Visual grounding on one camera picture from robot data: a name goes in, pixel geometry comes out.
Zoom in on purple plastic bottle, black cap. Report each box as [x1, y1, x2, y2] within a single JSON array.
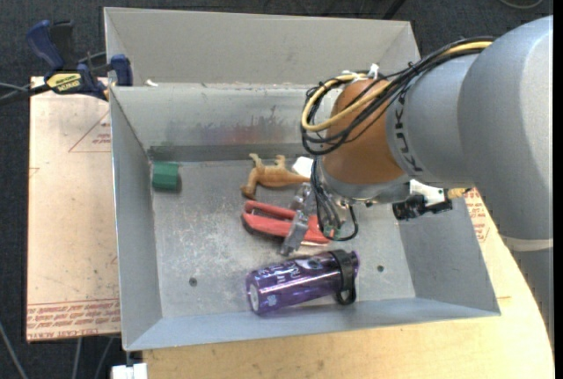
[[245, 249, 362, 317]]

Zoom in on grey metal bin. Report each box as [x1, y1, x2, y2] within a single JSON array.
[[103, 6, 502, 353]]

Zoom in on dark green block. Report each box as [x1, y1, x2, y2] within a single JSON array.
[[150, 161, 182, 193]]

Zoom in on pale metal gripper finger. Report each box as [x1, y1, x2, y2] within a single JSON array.
[[280, 211, 311, 258], [289, 186, 315, 214]]

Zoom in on black cylinder on white bracket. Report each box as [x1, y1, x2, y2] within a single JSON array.
[[391, 179, 468, 222]]

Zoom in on white lump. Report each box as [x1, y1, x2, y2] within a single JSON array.
[[291, 156, 315, 177]]

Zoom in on orange-brown toy animal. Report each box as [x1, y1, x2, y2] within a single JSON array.
[[239, 152, 311, 200]]

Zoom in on red pliers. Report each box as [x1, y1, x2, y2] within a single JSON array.
[[240, 200, 332, 246]]

